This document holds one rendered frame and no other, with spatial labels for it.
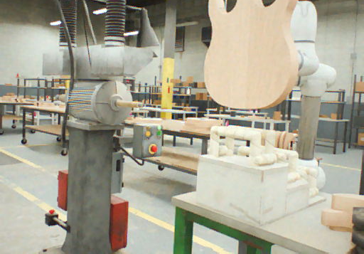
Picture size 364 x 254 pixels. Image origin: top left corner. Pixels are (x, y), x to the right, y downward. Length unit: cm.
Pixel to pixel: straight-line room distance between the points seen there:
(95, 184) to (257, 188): 127
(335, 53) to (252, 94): 1204
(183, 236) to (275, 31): 79
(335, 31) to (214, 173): 1224
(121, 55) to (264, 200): 94
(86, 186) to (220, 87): 118
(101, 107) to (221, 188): 96
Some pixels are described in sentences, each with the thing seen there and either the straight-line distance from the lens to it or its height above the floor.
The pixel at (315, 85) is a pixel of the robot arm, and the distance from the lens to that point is 197.
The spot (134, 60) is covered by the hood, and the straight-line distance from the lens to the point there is 166.
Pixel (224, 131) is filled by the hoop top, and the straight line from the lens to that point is 114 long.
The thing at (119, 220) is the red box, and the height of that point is 50.
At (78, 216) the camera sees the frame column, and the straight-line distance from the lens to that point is 219.
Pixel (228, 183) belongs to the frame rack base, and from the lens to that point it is 113.
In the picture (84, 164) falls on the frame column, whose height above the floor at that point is 88.
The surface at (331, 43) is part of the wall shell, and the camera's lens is 1322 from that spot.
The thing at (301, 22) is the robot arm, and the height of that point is 161.
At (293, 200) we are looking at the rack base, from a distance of 124.
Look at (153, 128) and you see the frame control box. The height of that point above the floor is 110.
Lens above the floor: 131
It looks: 4 degrees down
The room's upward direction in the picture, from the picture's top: 3 degrees clockwise
